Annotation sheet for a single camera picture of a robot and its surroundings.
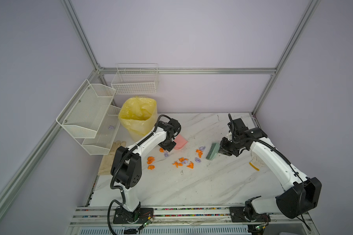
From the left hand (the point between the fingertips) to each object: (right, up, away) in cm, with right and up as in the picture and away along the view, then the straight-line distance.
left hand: (163, 147), depth 87 cm
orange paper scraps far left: (-10, -9, +6) cm, 15 cm away
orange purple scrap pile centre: (+24, -6, +11) cm, 27 cm away
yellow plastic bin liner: (-20, +22, +16) cm, 34 cm away
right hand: (+30, 0, -9) cm, 31 cm away
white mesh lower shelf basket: (-38, +7, +5) cm, 39 cm away
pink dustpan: (+10, +2, +14) cm, 18 cm away
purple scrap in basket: (-35, +12, +6) cm, 37 cm away
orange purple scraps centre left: (+11, -9, +6) cm, 16 cm away
